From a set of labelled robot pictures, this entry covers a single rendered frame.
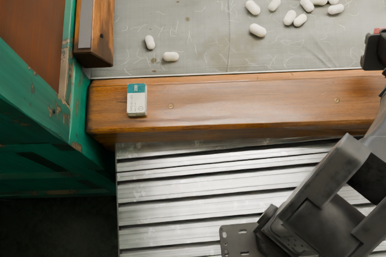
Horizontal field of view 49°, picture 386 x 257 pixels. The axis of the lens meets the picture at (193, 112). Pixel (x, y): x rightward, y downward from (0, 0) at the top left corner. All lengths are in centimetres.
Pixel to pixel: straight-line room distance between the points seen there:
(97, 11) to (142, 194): 37
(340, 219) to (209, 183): 45
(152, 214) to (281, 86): 36
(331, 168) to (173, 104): 44
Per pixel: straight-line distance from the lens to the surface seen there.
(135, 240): 88
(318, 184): 46
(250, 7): 92
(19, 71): 59
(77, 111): 81
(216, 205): 87
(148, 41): 89
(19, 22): 64
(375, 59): 79
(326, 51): 91
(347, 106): 85
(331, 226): 47
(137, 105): 81
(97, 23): 82
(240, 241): 86
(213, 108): 81
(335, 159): 45
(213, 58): 88
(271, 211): 74
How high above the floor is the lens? 154
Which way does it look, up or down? 72 degrees down
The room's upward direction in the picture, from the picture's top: 9 degrees counter-clockwise
